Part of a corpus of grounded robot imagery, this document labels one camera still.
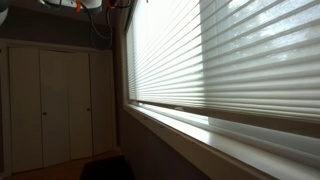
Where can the white closet door panel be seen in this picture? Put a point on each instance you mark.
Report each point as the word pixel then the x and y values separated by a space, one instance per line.
pixel 25 110
pixel 80 103
pixel 56 106
pixel 101 100

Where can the white closet doors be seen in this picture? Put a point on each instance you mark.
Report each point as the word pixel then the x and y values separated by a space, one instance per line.
pixel 4 106

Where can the dark window frame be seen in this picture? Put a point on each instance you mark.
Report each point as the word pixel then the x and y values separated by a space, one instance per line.
pixel 121 60

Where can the white window sill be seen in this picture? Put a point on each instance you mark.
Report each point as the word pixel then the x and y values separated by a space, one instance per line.
pixel 206 140

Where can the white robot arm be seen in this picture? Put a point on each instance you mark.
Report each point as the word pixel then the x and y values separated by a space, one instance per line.
pixel 73 4

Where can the white pleated window blind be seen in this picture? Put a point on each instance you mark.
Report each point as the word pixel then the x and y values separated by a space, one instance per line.
pixel 233 56

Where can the black leather chair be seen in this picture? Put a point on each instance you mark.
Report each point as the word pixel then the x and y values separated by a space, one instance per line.
pixel 106 168

